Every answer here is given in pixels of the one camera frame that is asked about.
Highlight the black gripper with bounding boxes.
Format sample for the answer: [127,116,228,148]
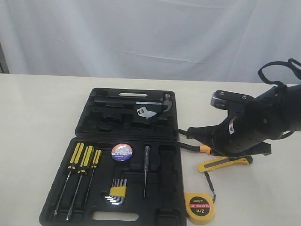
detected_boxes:
[186,110,283,157]

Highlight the yellow utility knife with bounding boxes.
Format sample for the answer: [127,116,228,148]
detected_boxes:
[197,156,253,173]

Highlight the yellow measuring tape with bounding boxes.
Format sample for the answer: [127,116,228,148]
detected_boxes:
[184,171,216,225]

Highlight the black electrical tape roll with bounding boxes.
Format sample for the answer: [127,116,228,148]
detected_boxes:
[111,143,133,161]

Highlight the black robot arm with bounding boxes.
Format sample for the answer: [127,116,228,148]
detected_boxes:
[186,85,301,158]

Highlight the black plastic tool case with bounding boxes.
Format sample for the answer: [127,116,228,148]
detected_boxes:
[39,88,187,226]

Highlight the voltage tester screwdriver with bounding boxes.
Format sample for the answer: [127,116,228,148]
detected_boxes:
[143,146,151,198]

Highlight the silver adjustable wrench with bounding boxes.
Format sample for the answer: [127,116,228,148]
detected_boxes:
[133,106,158,124]

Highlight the white backdrop curtain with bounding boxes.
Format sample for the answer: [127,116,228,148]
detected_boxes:
[0,0,301,82]

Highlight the hex key set yellow holder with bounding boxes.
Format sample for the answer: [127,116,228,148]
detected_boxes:
[105,178,127,206]

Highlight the small yellow black screwdriver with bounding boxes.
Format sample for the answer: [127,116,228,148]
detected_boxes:
[85,149,102,203]

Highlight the middle yellow black screwdriver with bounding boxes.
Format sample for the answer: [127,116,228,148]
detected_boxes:
[66,145,94,221]

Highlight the large yellow black screwdriver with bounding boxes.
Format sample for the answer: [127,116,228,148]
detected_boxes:
[53,142,85,216]

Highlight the pliers black orange handles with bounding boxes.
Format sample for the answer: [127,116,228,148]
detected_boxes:
[178,142,221,156]

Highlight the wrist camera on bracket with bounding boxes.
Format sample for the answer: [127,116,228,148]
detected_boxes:
[210,90,254,116]

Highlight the claw hammer black handle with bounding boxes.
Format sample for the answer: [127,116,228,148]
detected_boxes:
[94,94,173,114]

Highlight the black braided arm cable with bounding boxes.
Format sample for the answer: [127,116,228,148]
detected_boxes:
[257,58,301,95]

